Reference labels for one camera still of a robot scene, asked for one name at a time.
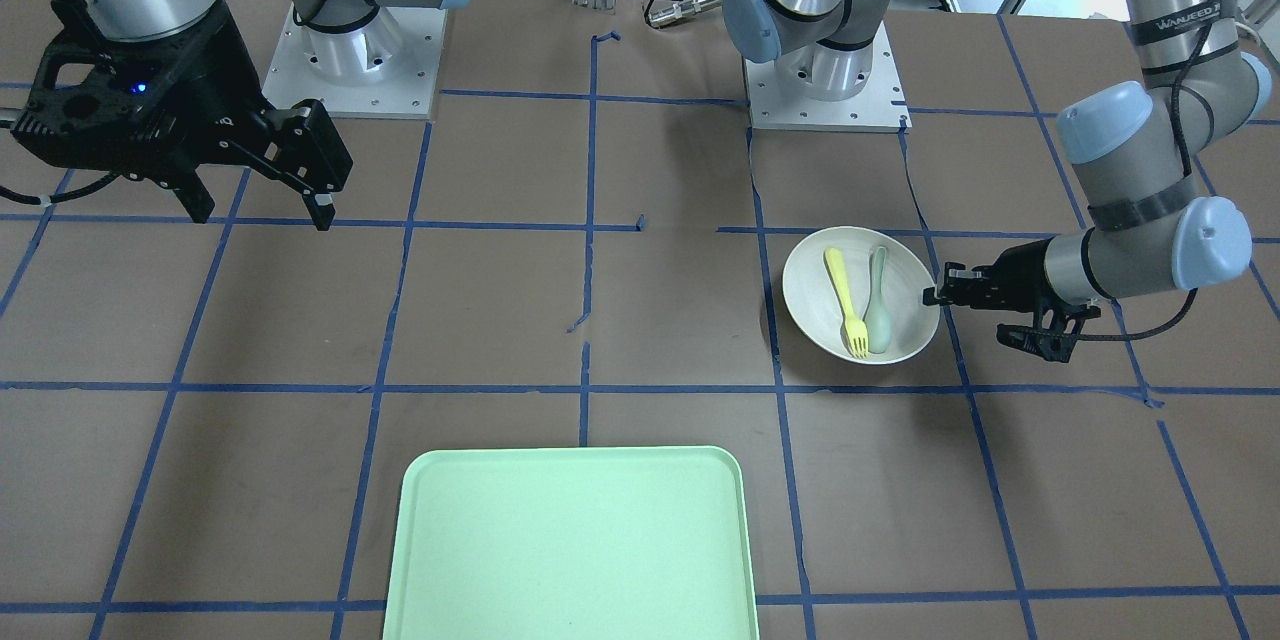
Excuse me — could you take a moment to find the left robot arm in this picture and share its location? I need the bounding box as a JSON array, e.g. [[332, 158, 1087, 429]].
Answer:
[[723, 0, 1272, 362]]

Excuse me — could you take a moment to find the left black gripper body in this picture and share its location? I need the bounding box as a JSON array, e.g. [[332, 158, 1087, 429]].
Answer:
[[960, 239, 1101, 364]]

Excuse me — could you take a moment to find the white round plate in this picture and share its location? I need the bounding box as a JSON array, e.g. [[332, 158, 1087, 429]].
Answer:
[[782, 227, 940, 365]]

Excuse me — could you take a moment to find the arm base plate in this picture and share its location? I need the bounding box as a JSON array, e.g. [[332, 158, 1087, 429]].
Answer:
[[742, 24, 913, 133], [262, 6, 451, 120]]

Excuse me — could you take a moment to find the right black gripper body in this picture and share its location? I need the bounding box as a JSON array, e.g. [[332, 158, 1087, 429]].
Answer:
[[5, 0, 271, 196]]

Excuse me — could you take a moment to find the light green tray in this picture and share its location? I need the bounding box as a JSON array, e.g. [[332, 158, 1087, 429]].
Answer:
[[381, 447, 760, 639]]

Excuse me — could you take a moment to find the yellow plastic fork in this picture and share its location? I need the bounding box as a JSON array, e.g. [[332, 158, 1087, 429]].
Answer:
[[823, 247, 870, 358]]

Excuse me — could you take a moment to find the green plastic spoon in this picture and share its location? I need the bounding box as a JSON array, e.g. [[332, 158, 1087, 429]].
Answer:
[[863, 244, 893, 356]]

